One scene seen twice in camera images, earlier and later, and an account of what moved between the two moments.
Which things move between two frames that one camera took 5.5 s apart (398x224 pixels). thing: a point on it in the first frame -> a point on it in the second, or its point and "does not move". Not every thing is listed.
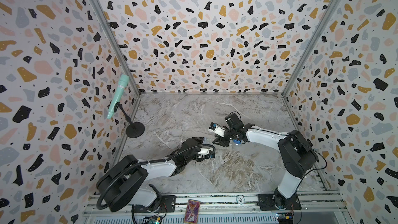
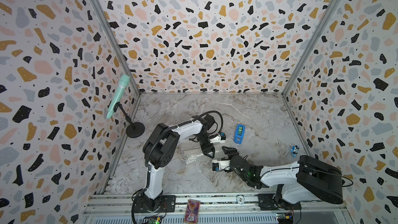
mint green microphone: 124,80 does not move
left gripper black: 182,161 -> 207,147
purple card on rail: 192,212 does not move
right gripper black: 222,141 -> 232,152
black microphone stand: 135,129 does not move
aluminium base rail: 325,208 does not move
